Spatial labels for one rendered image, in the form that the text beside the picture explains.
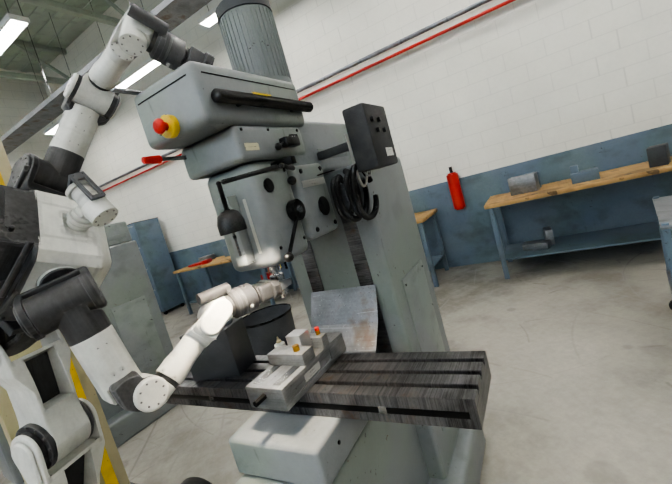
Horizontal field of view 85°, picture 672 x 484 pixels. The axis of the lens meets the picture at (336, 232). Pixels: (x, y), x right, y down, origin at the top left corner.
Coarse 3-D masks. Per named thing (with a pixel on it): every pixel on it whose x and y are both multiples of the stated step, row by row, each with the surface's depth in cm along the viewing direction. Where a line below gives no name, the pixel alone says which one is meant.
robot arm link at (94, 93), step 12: (108, 60) 102; (96, 72) 104; (108, 72) 104; (120, 72) 106; (84, 84) 105; (96, 84) 106; (108, 84) 107; (84, 96) 106; (96, 96) 107; (108, 96) 110; (96, 108) 109; (108, 108) 110
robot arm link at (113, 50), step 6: (126, 12) 99; (120, 24) 100; (114, 30) 102; (120, 30) 101; (114, 36) 101; (108, 42) 102; (114, 42) 102; (108, 48) 100; (114, 48) 101; (120, 48) 103; (108, 54) 101; (114, 54) 100; (120, 54) 102; (126, 54) 104; (114, 60) 102; (120, 60) 102; (126, 60) 103; (132, 60) 105; (126, 66) 105
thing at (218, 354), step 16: (240, 320) 143; (224, 336) 134; (240, 336) 140; (208, 352) 138; (224, 352) 135; (240, 352) 138; (192, 368) 142; (208, 368) 139; (224, 368) 137; (240, 368) 136
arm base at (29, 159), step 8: (24, 160) 98; (32, 160) 98; (16, 168) 99; (32, 168) 97; (16, 176) 98; (32, 176) 97; (8, 184) 99; (24, 184) 96; (32, 184) 97; (48, 192) 100; (56, 192) 102
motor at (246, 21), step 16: (224, 0) 123; (240, 0) 123; (256, 0) 125; (224, 16) 125; (240, 16) 124; (256, 16) 125; (272, 16) 131; (224, 32) 128; (240, 32) 124; (256, 32) 125; (272, 32) 129; (240, 48) 125; (256, 48) 125; (272, 48) 127; (240, 64) 127; (256, 64) 125; (272, 64) 126; (288, 80) 131
